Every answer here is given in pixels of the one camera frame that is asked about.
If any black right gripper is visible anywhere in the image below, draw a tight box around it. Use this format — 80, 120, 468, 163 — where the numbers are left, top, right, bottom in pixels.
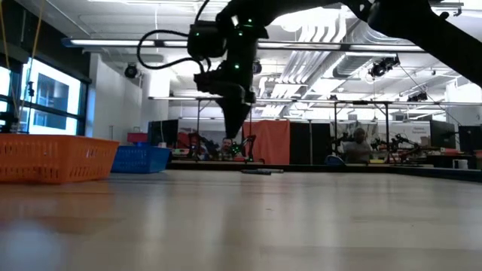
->
194, 56, 258, 139

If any person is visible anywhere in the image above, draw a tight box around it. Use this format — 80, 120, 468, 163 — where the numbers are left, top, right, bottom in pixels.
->
217, 137, 239, 162
341, 127, 374, 164

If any orange partition panel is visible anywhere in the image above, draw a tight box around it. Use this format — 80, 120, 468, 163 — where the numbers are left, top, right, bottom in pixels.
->
242, 119, 291, 166

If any black partition panel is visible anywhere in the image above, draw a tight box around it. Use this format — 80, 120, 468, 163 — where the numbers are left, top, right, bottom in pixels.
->
289, 121, 332, 166

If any black monitor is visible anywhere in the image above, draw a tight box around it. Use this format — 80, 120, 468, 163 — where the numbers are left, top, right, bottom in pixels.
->
429, 119, 457, 150
457, 125, 482, 154
147, 119, 180, 148

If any red box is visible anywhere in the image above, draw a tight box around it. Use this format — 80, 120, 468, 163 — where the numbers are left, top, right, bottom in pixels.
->
127, 131, 149, 144

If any blue plastic basket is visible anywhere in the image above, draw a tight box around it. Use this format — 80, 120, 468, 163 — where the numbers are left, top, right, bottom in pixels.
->
111, 145, 172, 175

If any blue rounded chair back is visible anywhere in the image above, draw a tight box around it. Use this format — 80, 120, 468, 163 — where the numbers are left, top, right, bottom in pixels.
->
325, 154, 346, 168

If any black beam with light strips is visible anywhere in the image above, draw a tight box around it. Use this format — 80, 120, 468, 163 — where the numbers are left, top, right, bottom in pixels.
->
62, 36, 427, 53

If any grey patterned cloth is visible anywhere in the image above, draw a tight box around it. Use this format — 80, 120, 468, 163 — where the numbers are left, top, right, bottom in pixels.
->
330, 120, 380, 163

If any window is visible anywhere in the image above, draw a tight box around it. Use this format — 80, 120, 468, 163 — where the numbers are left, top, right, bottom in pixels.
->
0, 56, 90, 136

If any orange plastic basket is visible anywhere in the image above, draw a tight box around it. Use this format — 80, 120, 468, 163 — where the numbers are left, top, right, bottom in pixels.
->
0, 133, 121, 185

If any black tripod stand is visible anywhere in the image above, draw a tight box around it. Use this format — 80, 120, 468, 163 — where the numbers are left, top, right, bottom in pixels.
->
25, 80, 36, 136

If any cluttered background table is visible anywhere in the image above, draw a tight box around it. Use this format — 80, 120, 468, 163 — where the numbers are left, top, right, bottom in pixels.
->
374, 145, 482, 169

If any black background rig frame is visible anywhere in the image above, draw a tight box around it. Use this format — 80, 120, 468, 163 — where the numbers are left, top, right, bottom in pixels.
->
195, 96, 254, 163
333, 99, 392, 163

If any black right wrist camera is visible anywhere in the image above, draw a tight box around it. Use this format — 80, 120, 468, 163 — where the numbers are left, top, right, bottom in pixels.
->
187, 22, 227, 59

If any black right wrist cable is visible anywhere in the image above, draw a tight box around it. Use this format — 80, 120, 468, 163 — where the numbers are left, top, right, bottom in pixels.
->
136, 0, 212, 75

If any silver ventilation duct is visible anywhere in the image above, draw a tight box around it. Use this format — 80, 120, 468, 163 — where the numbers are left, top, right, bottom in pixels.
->
333, 14, 419, 79

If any yellow cable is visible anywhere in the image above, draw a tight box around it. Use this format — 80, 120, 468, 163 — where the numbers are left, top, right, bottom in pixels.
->
0, 0, 43, 114

